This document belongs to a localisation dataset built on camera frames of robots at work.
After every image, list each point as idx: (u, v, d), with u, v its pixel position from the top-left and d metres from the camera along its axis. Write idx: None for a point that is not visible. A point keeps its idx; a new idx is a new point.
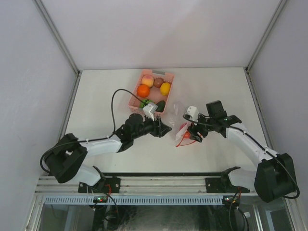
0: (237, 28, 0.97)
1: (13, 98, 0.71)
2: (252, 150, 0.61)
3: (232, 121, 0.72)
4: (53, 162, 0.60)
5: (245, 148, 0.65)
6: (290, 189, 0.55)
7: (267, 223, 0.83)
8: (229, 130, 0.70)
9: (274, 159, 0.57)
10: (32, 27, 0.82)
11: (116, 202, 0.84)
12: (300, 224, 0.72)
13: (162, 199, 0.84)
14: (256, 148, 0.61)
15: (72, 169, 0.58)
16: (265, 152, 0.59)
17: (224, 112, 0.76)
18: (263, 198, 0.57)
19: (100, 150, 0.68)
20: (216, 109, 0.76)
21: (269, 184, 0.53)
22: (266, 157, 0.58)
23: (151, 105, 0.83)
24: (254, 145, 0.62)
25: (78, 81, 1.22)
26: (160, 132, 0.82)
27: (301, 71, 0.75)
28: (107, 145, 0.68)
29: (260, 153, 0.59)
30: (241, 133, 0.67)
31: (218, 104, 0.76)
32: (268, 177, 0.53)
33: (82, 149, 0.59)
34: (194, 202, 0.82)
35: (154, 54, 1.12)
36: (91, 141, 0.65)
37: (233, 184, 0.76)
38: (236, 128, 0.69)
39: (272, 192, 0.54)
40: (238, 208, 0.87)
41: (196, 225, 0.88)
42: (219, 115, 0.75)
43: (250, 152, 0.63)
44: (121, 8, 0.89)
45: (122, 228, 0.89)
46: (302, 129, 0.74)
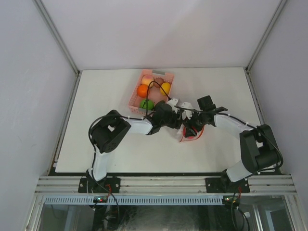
0: (237, 29, 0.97)
1: (13, 98, 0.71)
2: (235, 126, 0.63)
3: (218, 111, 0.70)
4: (98, 134, 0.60)
5: (231, 129, 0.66)
6: (275, 160, 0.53)
7: (267, 223, 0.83)
8: (216, 116, 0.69)
9: (255, 129, 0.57)
10: (32, 26, 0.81)
11: (118, 202, 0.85)
12: (300, 224, 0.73)
13: (162, 199, 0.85)
14: (239, 124, 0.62)
15: (117, 140, 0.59)
16: (246, 126, 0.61)
17: (212, 105, 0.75)
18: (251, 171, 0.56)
19: (135, 129, 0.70)
20: (205, 102, 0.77)
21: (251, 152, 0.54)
22: (248, 129, 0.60)
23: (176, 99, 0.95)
24: (237, 121, 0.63)
25: (78, 81, 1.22)
26: (179, 124, 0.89)
27: (301, 72, 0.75)
28: (143, 124, 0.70)
29: (242, 127, 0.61)
30: (226, 116, 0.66)
31: (207, 98, 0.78)
32: (249, 144, 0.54)
33: (126, 124, 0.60)
34: (194, 202, 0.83)
35: (154, 54, 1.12)
36: (132, 120, 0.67)
37: (232, 180, 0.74)
38: (221, 113, 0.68)
39: (256, 161, 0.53)
40: (238, 208, 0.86)
41: (196, 224, 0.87)
42: (208, 108, 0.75)
43: (234, 130, 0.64)
44: (121, 8, 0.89)
45: (122, 228, 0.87)
46: (301, 130, 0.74)
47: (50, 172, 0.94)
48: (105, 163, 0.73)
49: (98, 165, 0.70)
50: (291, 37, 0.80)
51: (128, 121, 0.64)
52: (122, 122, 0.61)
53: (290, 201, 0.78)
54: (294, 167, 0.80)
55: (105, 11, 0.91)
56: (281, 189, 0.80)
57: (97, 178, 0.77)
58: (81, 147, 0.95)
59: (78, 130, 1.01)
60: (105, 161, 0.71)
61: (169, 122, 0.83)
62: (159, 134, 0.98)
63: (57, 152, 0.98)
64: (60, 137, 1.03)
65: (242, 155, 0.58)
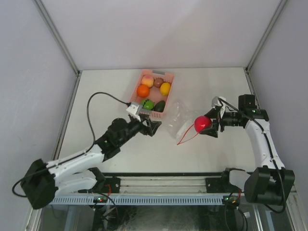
0: (237, 28, 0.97)
1: (13, 98, 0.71)
2: (260, 151, 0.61)
3: (258, 115, 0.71)
4: (29, 189, 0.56)
5: (255, 147, 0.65)
6: (275, 201, 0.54)
7: (267, 223, 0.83)
8: (251, 122, 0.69)
9: (275, 170, 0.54)
10: (32, 25, 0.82)
11: (115, 202, 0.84)
12: (300, 224, 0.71)
13: (162, 199, 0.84)
14: (266, 152, 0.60)
15: (43, 197, 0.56)
16: (271, 160, 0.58)
17: (253, 106, 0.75)
18: (247, 198, 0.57)
19: (78, 168, 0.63)
20: (247, 100, 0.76)
21: (257, 189, 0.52)
22: (270, 164, 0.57)
23: (135, 106, 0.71)
24: (265, 148, 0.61)
25: (78, 81, 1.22)
26: (151, 131, 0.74)
27: (301, 71, 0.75)
28: (82, 162, 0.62)
29: (266, 159, 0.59)
30: (261, 131, 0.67)
31: (250, 97, 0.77)
32: (261, 184, 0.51)
33: (51, 178, 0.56)
34: (194, 202, 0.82)
35: (154, 54, 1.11)
36: (63, 163, 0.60)
37: (231, 182, 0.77)
38: (257, 124, 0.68)
39: (256, 195, 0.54)
40: (238, 209, 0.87)
41: (196, 225, 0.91)
42: (247, 107, 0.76)
43: (257, 151, 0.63)
44: (121, 8, 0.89)
45: (122, 228, 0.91)
46: (302, 130, 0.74)
47: None
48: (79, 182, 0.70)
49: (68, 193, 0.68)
50: (292, 37, 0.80)
51: (56, 170, 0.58)
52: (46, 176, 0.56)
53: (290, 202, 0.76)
54: (294, 167, 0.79)
55: (105, 11, 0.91)
56: None
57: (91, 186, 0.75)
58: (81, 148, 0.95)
59: (78, 130, 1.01)
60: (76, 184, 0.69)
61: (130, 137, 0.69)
62: (159, 134, 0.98)
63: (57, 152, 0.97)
64: (60, 138, 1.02)
65: (249, 180, 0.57)
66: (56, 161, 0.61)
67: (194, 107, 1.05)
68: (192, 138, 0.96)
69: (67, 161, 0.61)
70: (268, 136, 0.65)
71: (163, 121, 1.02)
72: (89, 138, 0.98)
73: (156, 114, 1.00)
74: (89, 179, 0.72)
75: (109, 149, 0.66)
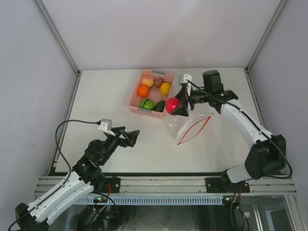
0: (237, 28, 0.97)
1: (13, 98, 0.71)
2: (247, 130, 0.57)
3: (228, 97, 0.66)
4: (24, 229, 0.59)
5: (239, 128, 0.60)
6: (279, 168, 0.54)
7: (267, 223, 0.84)
8: (225, 106, 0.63)
9: (267, 139, 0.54)
10: (32, 25, 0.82)
11: (116, 202, 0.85)
12: (300, 224, 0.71)
13: (162, 199, 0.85)
14: (251, 128, 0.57)
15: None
16: (260, 133, 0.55)
17: (220, 85, 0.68)
18: (252, 175, 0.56)
19: (61, 198, 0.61)
20: (214, 80, 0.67)
21: (259, 163, 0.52)
22: (261, 137, 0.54)
23: (105, 123, 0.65)
24: (250, 124, 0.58)
25: (78, 81, 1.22)
26: (131, 142, 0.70)
27: (301, 71, 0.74)
28: (60, 194, 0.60)
29: (254, 133, 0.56)
30: (238, 110, 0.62)
31: (216, 75, 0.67)
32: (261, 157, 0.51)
33: (34, 221, 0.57)
34: (194, 202, 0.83)
35: (154, 54, 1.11)
36: (42, 202, 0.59)
37: (233, 182, 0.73)
38: (232, 105, 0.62)
39: (261, 170, 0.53)
40: (238, 208, 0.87)
41: (196, 225, 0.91)
42: (215, 89, 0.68)
43: (244, 132, 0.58)
44: (121, 8, 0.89)
45: (122, 228, 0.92)
46: (302, 131, 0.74)
47: (49, 172, 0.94)
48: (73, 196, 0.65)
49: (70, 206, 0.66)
50: (292, 37, 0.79)
51: (36, 212, 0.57)
52: (29, 220, 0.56)
53: (290, 201, 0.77)
54: (294, 167, 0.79)
55: (105, 11, 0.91)
56: (282, 189, 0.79)
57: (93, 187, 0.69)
58: (81, 148, 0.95)
59: (78, 130, 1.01)
60: (72, 199, 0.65)
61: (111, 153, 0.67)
62: (159, 134, 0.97)
63: (57, 149, 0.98)
64: (60, 139, 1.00)
65: (247, 158, 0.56)
66: (35, 201, 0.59)
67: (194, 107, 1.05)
68: (192, 138, 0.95)
69: (46, 198, 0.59)
70: (246, 113, 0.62)
71: (163, 121, 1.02)
72: (89, 138, 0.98)
73: (157, 114, 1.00)
74: (83, 189, 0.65)
75: (89, 172, 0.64)
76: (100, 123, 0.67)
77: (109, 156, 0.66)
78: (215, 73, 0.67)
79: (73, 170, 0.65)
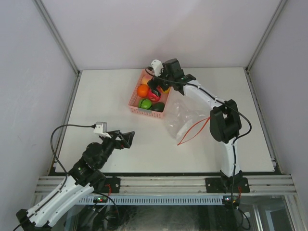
0: (237, 28, 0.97)
1: (13, 98, 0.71)
2: (205, 102, 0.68)
3: (187, 80, 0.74)
4: None
5: (200, 101, 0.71)
6: (237, 128, 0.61)
7: (267, 222, 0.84)
8: (186, 87, 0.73)
9: (222, 105, 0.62)
10: (32, 25, 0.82)
11: (116, 202, 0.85)
12: (300, 224, 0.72)
13: (162, 199, 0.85)
14: (208, 98, 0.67)
15: None
16: (215, 101, 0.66)
17: (181, 71, 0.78)
18: (218, 139, 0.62)
19: (60, 202, 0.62)
20: (174, 68, 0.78)
21: (219, 125, 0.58)
22: (217, 104, 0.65)
23: (100, 125, 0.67)
24: (206, 96, 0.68)
25: (78, 81, 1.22)
26: (127, 143, 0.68)
27: (301, 71, 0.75)
28: (58, 198, 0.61)
29: (211, 102, 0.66)
30: (196, 88, 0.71)
31: (175, 63, 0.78)
32: (220, 119, 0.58)
33: (34, 226, 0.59)
34: (194, 202, 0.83)
35: (154, 53, 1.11)
36: (40, 208, 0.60)
37: (230, 175, 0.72)
38: (191, 84, 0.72)
39: (223, 132, 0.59)
40: (238, 209, 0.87)
41: (196, 225, 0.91)
42: (176, 74, 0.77)
43: (204, 103, 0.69)
44: (121, 7, 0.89)
45: (122, 228, 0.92)
46: (302, 130, 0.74)
47: (49, 172, 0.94)
48: (73, 197, 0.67)
49: (72, 206, 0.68)
50: (292, 37, 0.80)
51: (35, 218, 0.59)
52: (29, 225, 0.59)
53: (290, 201, 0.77)
54: (293, 167, 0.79)
55: (105, 11, 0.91)
56: (282, 189, 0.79)
57: (92, 188, 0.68)
58: (81, 148, 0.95)
59: (78, 130, 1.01)
60: (73, 200, 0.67)
61: (108, 156, 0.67)
62: (159, 134, 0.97)
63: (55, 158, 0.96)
64: (57, 150, 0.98)
65: (211, 125, 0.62)
66: (34, 208, 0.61)
67: (194, 107, 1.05)
68: (192, 138, 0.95)
69: (44, 204, 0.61)
70: (203, 88, 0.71)
71: (163, 121, 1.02)
72: (89, 138, 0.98)
73: (157, 114, 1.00)
74: (82, 191, 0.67)
75: (85, 175, 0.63)
76: (96, 126, 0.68)
77: (106, 159, 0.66)
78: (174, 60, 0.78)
79: (70, 174, 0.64)
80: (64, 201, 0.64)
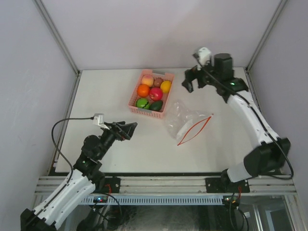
0: (237, 29, 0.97)
1: (13, 98, 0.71)
2: (252, 129, 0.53)
3: (237, 88, 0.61)
4: None
5: (245, 124, 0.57)
6: (278, 166, 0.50)
7: (267, 221, 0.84)
8: (234, 97, 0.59)
9: (271, 142, 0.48)
10: (32, 25, 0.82)
11: (120, 202, 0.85)
12: (300, 224, 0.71)
13: (162, 199, 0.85)
14: (258, 127, 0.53)
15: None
16: (266, 134, 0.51)
17: (231, 72, 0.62)
18: (251, 172, 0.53)
19: (67, 197, 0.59)
20: (226, 66, 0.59)
21: (259, 164, 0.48)
22: (266, 139, 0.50)
23: (97, 117, 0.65)
24: (257, 122, 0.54)
25: (78, 81, 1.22)
26: (127, 134, 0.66)
27: (301, 71, 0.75)
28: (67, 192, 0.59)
29: (260, 133, 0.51)
30: (246, 105, 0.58)
31: (228, 60, 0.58)
32: (264, 159, 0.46)
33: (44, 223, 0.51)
34: (194, 202, 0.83)
35: (154, 54, 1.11)
36: (49, 203, 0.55)
37: (233, 179, 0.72)
38: (241, 97, 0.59)
39: (260, 169, 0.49)
40: (238, 209, 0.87)
41: (196, 224, 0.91)
42: (225, 75, 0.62)
43: (249, 129, 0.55)
44: (121, 7, 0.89)
45: (122, 228, 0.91)
46: (302, 130, 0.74)
47: (49, 172, 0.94)
48: (76, 197, 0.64)
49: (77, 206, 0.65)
50: (292, 38, 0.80)
51: (44, 213, 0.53)
52: (38, 222, 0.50)
53: (290, 201, 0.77)
54: (293, 166, 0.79)
55: (105, 11, 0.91)
56: (282, 189, 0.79)
57: (93, 187, 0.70)
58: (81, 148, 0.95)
59: (78, 130, 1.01)
60: (75, 201, 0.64)
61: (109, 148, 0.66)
62: (159, 134, 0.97)
63: (58, 150, 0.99)
64: (59, 143, 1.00)
65: (248, 155, 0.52)
66: (41, 205, 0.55)
67: (194, 107, 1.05)
68: (192, 138, 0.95)
69: (53, 199, 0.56)
70: (254, 109, 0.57)
71: (163, 121, 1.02)
72: None
73: (157, 114, 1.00)
74: (85, 187, 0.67)
75: (90, 167, 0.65)
76: (94, 117, 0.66)
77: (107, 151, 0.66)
78: (229, 58, 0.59)
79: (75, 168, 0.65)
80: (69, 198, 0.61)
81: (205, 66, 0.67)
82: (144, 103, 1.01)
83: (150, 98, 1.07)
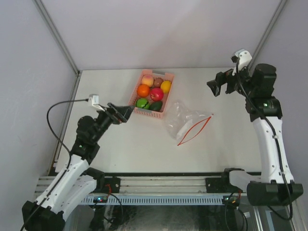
0: (237, 29, 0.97)
1: (13, 98, 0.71)
2: (268, 162, 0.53)
3: (270, 109, 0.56)
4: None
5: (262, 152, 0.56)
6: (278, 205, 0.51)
7: (267, 222, 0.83)
8: (262, 121, 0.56)
9: (282, 183, 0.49)
10: (32, 25, 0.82)
11: (121, 202, 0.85)
12: (300, 224, 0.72)
13: (162, 199, 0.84)
14: (275, 163, 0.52)
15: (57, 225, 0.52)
16: (280, 173, 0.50)
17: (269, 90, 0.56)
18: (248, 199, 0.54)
19: (70, 184, 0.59)
20: (266, 82, 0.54)
21: (260, 197, 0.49)
22: (278, 178, 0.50)
23: (92, 98, 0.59)
24: (275, 157, 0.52)
25: (78, 81, 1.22)
26: (122, 117, 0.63)
27: (301, 71, 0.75)
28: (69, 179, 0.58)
29: (275, 170, 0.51)
30: (272, 134, 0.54)
31: (271, 76, 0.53)
32: (269, 194, 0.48)
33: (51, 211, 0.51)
34: (194, 202, 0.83)
35: (154, 54, 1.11)
36: (51, 192, 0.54)
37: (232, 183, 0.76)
38: (269, 123, 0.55)
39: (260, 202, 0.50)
40: (237, 208, 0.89)
41: (196, 225, 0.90)
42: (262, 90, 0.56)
43: (264, 160, 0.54)
44: (121, 7, 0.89)
45: (122, 228, 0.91)
46: (303, 131, 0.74)
47: (50, 172, 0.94)
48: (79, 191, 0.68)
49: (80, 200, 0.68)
50: (292, 38, 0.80)
51: (49, 202, 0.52)
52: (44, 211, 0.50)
53: None
54: (293, 167, 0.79)
55: (105, 11, 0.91)
56: None
57: (95, 185, 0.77)
58: None
59: None
60: (77, 196, 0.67)
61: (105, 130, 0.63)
62: (159, 134, 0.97)
63: (60, 142, 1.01)
64: (61, 136, 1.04)
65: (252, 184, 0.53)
66: (43, 194, 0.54)
67: (194, 107, 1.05)
68: (192, 138, 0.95)
69: (54, 187, 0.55)
70: (280, 141, 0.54)
71: (163, 121, 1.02)
72: None
73: (157, 114, 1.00)
74: (88, 183, 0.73)
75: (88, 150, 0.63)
76: (88, 98, 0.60)
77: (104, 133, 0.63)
78: (272, 75, 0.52)
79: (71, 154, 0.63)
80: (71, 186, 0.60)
81: (240, 71, 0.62)
82: (143, 103, 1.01)
83: (150, 98, 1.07)
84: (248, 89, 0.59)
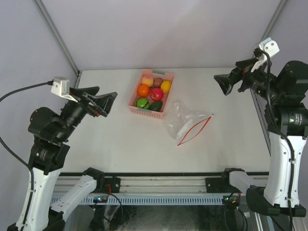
0: (237, 29, 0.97)
1: (13, 98, 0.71)
2: (276, 185, 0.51)
3: (296, 123, 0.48)
4: None
5: (271, 170, 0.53)
6: None
7: (267, 221, 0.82)
8: (282, 141, 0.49)
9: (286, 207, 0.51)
10: (32, 25, 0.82)
11: (121, 202, 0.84)
12: (300, 224, 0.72)
13: (162, 199, 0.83)
14: (283, 188, 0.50)
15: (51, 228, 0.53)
16: (286, 198, 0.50)
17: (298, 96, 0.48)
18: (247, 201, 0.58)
19: (44, 199, 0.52)
20: (297, 88, 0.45)
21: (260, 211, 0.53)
22: (283, 202, 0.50)
23: (58, 85, 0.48)
24: (285, 181, 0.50)
25: (78, 81, 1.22)
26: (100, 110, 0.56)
27: None
28: (41, 196, 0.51)
29: (281, 195, 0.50)
30: (289, 158, 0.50)
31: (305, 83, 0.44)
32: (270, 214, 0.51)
33: None
34: (194, 202, 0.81)
35: (154, 53, 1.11)
36: (27, 217, 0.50)
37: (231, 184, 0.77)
38: (289, 146, 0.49)
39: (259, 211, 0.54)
40: (238, 208, 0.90)
41: (196, 225, 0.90)
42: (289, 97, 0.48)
43: (273, 179, 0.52)
44: (121, 7, 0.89)
45: (122, 228, 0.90)
46: None
47: None
48: (80, 192, 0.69)
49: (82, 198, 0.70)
50: None
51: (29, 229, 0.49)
52: None
53: None
54: None
55: (105, 11, 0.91)
56: None
57: (95, 185, 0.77)
58: (81, 148, 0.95)
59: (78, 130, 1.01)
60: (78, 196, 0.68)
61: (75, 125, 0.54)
62: (159, 134, 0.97)
63: None
64: None
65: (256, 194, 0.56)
66: (20, 220, 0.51)
67: (194, 107, 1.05)
68: (192, 138, 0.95)
69: (27, 212, 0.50)
70: (296, 166, 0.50)
71: (162, 121, 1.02)
72: (89, 138, 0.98)
73: (157, 114, 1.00)
74: (87, 183, 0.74)
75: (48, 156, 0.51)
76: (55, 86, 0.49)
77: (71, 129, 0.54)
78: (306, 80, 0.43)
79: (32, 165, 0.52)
80: (49, 196, 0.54)
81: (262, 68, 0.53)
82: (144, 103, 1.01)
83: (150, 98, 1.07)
84: (271, 91, 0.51)
